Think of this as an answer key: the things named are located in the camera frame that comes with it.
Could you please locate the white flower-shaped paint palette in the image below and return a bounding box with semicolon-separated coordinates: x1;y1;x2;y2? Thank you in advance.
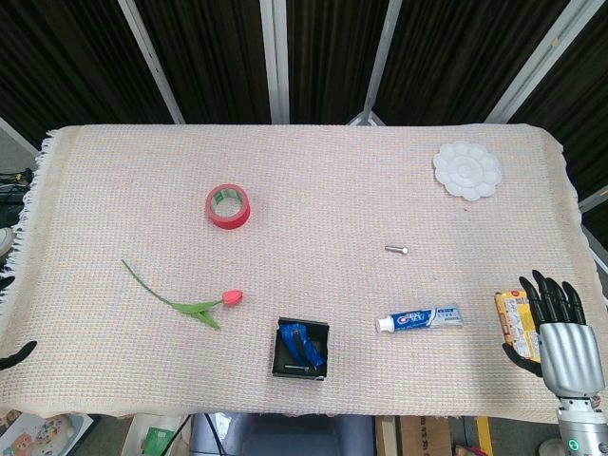
431;140;503;202

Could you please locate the brown cardboard box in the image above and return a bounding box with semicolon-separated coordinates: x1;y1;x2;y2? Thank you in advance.
374;415;453;456

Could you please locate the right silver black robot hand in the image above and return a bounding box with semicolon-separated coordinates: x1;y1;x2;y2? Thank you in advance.
502;270;607;399

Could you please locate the white bag with green print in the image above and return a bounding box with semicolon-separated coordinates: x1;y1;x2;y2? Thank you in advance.
123;412;187;456

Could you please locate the black cardboard box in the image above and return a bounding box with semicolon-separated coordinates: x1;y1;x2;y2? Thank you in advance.
271;316;331;382

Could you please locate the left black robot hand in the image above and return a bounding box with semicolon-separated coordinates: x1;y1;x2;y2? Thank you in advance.
0;276;38;372

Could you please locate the blue plastic packet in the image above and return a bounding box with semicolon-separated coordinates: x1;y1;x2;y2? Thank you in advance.
278;322;327;368

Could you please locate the beige woven tablecloth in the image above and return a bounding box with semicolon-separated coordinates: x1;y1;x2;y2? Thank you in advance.
0;123;608;425

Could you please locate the dark pleated curtain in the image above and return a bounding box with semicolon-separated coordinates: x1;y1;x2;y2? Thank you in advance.
0;0;608;238

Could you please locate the white frame post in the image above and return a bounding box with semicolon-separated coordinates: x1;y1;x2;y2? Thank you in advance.
117;0;186;125
348;0;405;127
484;0;591;124
258;0;291;124

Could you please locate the artificial pink tulip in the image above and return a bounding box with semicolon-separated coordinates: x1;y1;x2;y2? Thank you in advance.
121;258;245;331

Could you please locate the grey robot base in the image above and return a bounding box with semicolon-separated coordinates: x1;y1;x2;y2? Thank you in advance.
188;411;377;456

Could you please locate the white blue toothpaste tube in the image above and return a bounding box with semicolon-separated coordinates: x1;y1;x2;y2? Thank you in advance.
374;303;465;334

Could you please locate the yellow snack pack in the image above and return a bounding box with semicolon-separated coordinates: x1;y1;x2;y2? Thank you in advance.
493;288;543;361

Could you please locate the red tape roll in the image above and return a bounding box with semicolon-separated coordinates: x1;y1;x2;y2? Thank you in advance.
204;183;253;231

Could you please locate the illustrated picture book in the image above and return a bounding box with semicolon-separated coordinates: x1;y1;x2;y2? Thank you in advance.
0;410;96;456

